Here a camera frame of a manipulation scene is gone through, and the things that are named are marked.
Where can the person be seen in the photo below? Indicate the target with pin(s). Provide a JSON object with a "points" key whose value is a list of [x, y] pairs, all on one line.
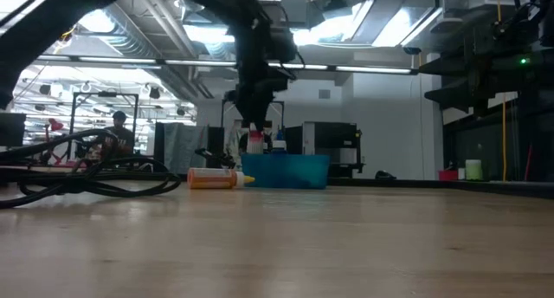
{"points": [[121, 135]]}

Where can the grey partition panel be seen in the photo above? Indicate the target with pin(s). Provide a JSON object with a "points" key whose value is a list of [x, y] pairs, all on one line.
{"points": [[182, 146]]}

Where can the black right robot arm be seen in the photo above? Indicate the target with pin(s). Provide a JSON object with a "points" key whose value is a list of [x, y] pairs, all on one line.
{"points": [[541, 73]]}

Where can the black security camera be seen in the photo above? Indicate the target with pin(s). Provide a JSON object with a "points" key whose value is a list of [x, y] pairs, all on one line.
{"points": [[411, 50]]}

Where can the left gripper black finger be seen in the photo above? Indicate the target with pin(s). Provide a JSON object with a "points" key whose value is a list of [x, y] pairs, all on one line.
{"points": [[255, 107]]}

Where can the blue plastic bin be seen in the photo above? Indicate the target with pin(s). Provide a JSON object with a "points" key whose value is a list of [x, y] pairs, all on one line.
{"points": [[285, 172]]}

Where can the red lamp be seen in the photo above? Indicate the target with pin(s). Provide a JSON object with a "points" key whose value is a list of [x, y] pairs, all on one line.
{"points": [[54, 125]]}

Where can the black gantry frame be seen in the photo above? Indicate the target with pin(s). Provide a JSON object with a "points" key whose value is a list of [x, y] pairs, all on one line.
{"points": [[106, 94]]}

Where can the black aluminium table frame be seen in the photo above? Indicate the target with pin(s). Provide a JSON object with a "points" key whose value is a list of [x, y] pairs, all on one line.
{"points": [[389, 183]]}

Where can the small black rounded object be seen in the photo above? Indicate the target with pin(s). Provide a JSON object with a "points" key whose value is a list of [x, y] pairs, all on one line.
{"points": [[384, 175]]}

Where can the pale green cup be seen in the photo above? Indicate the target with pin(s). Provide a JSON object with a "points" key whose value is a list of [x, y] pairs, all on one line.
{"points": [[473, 169]]}

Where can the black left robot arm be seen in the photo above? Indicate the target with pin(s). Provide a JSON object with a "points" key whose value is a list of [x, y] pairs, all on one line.
{"points": [[43, 34]]}

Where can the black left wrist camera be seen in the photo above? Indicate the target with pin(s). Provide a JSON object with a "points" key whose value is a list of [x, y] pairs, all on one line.
{"points": [[283, 44]]}

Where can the large blue food coloring bottle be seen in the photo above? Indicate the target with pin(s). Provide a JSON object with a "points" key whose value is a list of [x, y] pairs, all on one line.
{"points": [[279, 145]]}

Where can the grey wall vent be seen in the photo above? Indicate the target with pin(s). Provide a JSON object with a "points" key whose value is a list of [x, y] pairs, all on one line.
{"points": [[324, 93]]}

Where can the red container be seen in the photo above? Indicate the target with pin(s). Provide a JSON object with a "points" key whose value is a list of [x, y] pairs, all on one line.
{"points": [[449, 175]]}

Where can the black cabinet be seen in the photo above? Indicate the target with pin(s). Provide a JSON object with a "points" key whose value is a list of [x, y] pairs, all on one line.
{"points": [[337, 137]]}

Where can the large pink food coloring bottle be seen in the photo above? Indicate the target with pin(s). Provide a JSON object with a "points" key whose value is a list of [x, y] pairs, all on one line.
{"points": [[255, 144]]}

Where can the black monitor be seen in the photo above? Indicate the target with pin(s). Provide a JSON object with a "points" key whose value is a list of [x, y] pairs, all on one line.
{"points": [[10, 129]]}

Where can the large yellow food coloring bottle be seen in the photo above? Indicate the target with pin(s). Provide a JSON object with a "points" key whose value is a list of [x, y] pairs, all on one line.
{"points": [[212, 179]]}

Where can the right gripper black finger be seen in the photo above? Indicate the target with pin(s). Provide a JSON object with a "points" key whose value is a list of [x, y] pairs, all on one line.
{"points": [[459, 96], [454, 67]]}

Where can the long fluorescent light fixture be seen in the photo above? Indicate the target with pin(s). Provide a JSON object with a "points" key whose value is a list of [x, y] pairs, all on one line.
{"points": [[372, 69]]}

